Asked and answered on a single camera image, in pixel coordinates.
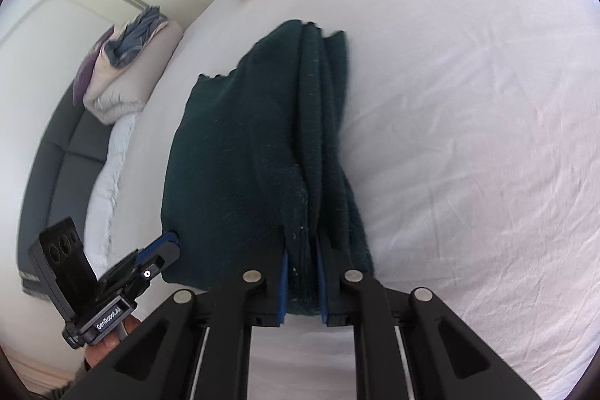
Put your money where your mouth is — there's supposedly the blue crumpled cloth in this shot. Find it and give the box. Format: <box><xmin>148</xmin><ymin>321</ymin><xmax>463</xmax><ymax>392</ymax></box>
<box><xmin>103</xmin><ymin>5</ymin><xmax>168</xmax><ymax>70</ymax></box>

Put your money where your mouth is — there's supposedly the person's left hand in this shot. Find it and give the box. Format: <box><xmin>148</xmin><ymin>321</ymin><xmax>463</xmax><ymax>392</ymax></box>
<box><xmin>84</xmin><ymin>315</ymin><xmax>142</xmax><ymax>370</ymax></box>

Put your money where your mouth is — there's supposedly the purple cushion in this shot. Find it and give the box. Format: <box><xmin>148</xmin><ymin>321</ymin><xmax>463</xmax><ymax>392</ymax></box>
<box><xmin>72</xmin><ymin>25</ymin><xmax>116</xmax><ymax>107</ymax></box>

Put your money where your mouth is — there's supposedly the folded beige duvet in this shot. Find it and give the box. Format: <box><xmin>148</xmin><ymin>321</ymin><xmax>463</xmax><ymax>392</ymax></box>
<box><xmin>83</xmin><ymin>20</ymin><xmax>183</xmax><ymax>126</ymax></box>

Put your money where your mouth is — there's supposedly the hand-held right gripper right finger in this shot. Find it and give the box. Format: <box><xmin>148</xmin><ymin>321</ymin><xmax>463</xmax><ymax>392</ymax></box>
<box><xmin>315</xmin><ymin>236</ymin><xmax>540</xmax><ymax>400</ymax></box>

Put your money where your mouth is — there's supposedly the white bed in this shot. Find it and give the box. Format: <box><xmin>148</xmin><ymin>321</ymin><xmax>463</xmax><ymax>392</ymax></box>
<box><xmin>84</xmin><ymin>0</ymin><xmax>599</xmax><ymax>400</ymax></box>

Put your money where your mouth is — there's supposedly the person's left forearm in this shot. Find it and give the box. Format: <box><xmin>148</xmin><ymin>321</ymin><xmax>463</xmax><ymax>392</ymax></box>
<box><xmin>68</xmin><ymin>358</ymin><xmax>97</xmax><ymax>391</ymax></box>

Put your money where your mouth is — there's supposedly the dark green towel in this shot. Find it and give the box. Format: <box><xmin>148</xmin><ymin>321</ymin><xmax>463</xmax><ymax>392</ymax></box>
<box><xmin>160</xmin><ymin>19</ymin><xmax>375</xmax><ymax>316</ymax></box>

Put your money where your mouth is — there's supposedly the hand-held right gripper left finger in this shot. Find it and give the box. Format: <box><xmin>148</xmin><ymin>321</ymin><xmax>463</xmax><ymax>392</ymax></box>
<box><xmin>58</xmin><ymin>247</ymin><xmax>289</xmax><ymax>400</ymax></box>

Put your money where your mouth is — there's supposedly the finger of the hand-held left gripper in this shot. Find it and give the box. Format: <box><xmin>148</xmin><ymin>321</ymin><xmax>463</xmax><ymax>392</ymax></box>
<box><xmin>132</xmin><ymin>231</ymin><xmax>182</xmax><ymax>283</ymax></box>

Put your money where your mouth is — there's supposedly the grey sofa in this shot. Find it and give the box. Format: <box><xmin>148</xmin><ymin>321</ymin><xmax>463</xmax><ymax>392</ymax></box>
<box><xmin>16</xmin><ymin>79</ymin><xmax>114</xmax><ymax>286</ymax></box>

